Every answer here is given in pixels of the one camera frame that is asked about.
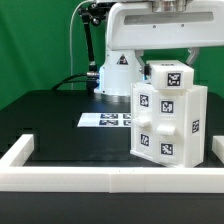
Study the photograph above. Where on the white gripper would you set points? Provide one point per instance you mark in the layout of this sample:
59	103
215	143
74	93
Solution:
135	26

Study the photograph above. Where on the white cabinet top block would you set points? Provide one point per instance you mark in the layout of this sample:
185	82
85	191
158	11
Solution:
171	74

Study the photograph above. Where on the white door panel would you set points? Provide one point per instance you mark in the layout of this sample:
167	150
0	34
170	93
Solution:
142	102
168	126

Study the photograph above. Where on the white cabinet body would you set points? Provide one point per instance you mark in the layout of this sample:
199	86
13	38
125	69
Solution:
194	127

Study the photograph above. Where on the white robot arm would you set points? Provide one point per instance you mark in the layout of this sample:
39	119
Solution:
117	74

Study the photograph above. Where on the white marker base sheet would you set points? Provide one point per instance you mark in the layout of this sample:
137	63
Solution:
105	120

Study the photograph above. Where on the white U-shaped frame wall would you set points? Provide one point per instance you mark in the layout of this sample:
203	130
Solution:
15	175

